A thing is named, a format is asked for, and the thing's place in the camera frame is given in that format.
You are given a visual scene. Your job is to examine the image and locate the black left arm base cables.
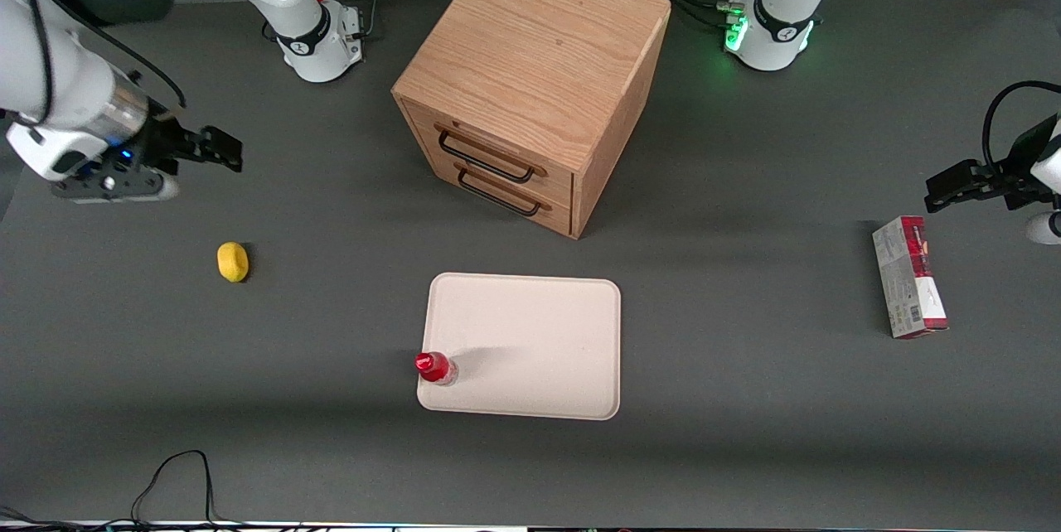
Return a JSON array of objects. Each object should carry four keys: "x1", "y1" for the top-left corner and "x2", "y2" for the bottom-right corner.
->
[{"x1": 634, "y1": 0, "x2": 732, "y2": 31}]

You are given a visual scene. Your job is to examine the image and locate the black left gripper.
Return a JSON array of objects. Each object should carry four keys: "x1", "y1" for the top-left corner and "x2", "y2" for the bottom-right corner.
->
[{"x1": 926, "y1": 118, "x2": 1059, "y2": 214}]

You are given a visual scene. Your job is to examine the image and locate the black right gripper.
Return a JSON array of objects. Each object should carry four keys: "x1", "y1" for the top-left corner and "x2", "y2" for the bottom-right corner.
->
[{"x1": 137, "y1": 119, "x2": 243, "y2": 177}]

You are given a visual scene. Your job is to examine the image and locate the yellow lemon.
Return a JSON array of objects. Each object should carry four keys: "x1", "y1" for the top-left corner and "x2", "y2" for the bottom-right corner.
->
[{"x1": 217, "y1": 242, "x2": 250, "y2": 283}]

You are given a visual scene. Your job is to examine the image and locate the black cable on left wrist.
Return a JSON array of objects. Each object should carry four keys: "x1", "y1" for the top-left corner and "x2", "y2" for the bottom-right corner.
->
[{"x1": 982, "y1": 80, "x2": 1061, "y2": 168}]

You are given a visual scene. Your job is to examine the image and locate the cream rectangular tray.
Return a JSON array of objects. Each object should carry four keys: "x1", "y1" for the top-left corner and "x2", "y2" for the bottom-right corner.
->
[{"x1": 416, "y1": 272, "x2": 622, "y2": 421}]

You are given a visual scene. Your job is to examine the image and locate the black cable along right arm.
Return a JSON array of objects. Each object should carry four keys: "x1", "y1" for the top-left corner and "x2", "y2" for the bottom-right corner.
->
[{"x1": 17, "y1": 0, "x2": 187, "y2": 127}]

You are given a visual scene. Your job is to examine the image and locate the wooden drawer front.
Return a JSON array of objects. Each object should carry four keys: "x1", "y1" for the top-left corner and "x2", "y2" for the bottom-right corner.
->
[
  {"x1": 423, "y1": 152, "x2": 573, "y2": 236},
  {"x1": 402, "y1": 97, "x2": 574, "y2": 203}
]

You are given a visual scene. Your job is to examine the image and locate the wooden drawer cabinet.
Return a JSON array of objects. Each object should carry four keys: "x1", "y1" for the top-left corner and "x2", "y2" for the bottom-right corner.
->
[{"x1": 392, "y1": 0, "x2": 672, "y2": 240}]

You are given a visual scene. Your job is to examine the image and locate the red and white carton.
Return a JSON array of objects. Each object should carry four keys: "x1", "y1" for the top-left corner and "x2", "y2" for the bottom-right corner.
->
[{"x1": 872, "y1": 215, "x2": 949, "y2": 340}]

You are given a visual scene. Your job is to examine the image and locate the black drawer handle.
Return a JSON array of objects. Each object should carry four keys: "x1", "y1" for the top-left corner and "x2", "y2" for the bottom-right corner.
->
[
  {"x1": 458, "y1": 170, "x2": 541, "y2": 216},
  {"x1": 437, "y1": 130, "x2": 535, "y2": 184}
]

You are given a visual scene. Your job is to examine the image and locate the black looped cable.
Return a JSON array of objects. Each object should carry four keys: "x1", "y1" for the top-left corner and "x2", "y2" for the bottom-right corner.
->
[{"x1": 131, "y1": 450, "x2": 218, "y2": 529}]

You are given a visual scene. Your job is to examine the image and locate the red coke bottle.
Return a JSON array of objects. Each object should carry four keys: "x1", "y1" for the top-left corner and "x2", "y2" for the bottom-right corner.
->
[{"x1": 414, "y1": 351, "x2": 458, "y2": 387}]

